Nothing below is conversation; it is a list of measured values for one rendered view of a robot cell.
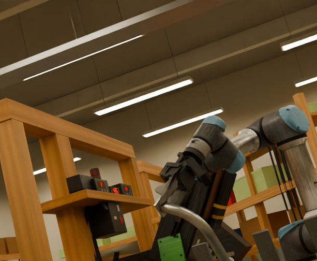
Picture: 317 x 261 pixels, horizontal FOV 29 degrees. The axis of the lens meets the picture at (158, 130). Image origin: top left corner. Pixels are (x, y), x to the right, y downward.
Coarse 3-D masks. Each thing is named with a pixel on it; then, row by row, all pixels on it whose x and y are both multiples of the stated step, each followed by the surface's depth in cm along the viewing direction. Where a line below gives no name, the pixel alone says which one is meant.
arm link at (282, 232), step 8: (296, 224) 225; (280, 232) 228; (288, 232) 226; (296, 232) 224; (280, 240) 229; (288, 240) 225; (296, 240) 223; (288, 248) 225; (296, 248) 223; (304, 248) 222; (288, 256) 226; (296, 256) 223; (304, 256) 223
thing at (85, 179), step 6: (66, 180) 276; (72, 180) 275; (78, 180) 274; (84, 180) 278; (90, 180) 285; (72, 186) 274; (78, 186) 274; (84, 186) 275; (90, 186) 282; (72, 192) 275
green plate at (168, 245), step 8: (160, 240) 287; (168, 240) 286; (176, 240) 284; (160, 248) 286; (168, 248) 284; (176, 248) 283; (160, 256) 284; (168, 256) 283; (176, 256) 281; (184, 256) 280
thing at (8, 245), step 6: (0, 240) 881; (6, 240) 899; (12, 240) 914; (0, 246) 876; (6, 246) 897; (12, 246) 908; (0, 252) 871; (6, 252) 896; (12, 252) 904; (18, 252) 918; (0, 258) 845; (6, 258) 860; (12, 258) 875; (18, 258) 890
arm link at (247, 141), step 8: (256, 120) 234; (248, 128) 230; (256, 128) 230; (240, 136) 225; (248, 136) 226; (256, 136) 228; (240, 144) 221; (248, 144) 224; (256, 144) 228; (264, 144) 231; (248, 152) 232
